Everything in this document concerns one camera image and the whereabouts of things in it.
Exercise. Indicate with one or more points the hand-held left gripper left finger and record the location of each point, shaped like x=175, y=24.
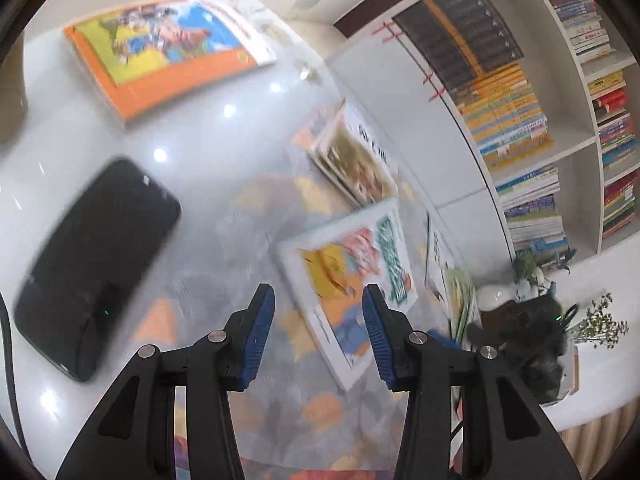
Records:
x=260, y=340

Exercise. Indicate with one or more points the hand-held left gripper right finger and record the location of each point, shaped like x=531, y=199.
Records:
x=376, y=340

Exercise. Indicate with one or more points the white cartoon cover book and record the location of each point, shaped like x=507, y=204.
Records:
x=325, y=280

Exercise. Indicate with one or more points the light green landscape book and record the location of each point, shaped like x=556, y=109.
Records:
x=462, y=305

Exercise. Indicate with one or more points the stack of picture books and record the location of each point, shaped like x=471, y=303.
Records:
x=327, y=175

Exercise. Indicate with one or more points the white forest picture book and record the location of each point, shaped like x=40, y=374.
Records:
x=360, y=165

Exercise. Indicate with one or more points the row of blue white books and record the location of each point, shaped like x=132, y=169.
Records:
x=532, y=210

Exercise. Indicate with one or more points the row of red yellow books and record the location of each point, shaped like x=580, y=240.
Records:
x=622, y=205

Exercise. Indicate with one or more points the row of mixed colourful books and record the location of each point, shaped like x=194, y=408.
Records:
x=620, y=140
x=607, y=95

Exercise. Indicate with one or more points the row of yellow orange books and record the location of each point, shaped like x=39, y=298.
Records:
x=505, y=115

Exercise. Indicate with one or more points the row of dark brown books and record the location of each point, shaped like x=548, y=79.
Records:
x=460, y=35

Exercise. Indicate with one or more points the row of pastel thin books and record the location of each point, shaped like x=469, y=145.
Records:
x=575, y=10

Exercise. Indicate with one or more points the dried flower bunch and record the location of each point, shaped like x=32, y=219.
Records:
x=600, y=325

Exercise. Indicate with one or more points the blue artificial flowers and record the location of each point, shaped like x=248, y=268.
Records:
x=530, y=270

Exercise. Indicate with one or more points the grey ginkgo leaf table mat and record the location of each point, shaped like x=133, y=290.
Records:
x=250, y=240

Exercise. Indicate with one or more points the white thin book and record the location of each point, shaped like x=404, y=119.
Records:
x=437, y=260

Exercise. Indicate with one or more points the wooden slatted panel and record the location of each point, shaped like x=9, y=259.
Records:
x=600, y=440

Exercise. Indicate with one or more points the black smartphone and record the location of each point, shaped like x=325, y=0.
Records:
x=95, y=260

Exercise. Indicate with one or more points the white bookshelf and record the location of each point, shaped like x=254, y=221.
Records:
x=400, y=135

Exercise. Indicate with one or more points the red ribbon decoration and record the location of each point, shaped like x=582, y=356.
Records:
x=432, y=87

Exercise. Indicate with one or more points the orange cartoon cover book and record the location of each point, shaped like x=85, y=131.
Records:
x=165, y=45

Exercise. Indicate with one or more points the brown door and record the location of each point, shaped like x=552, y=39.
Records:
x=385, y=2

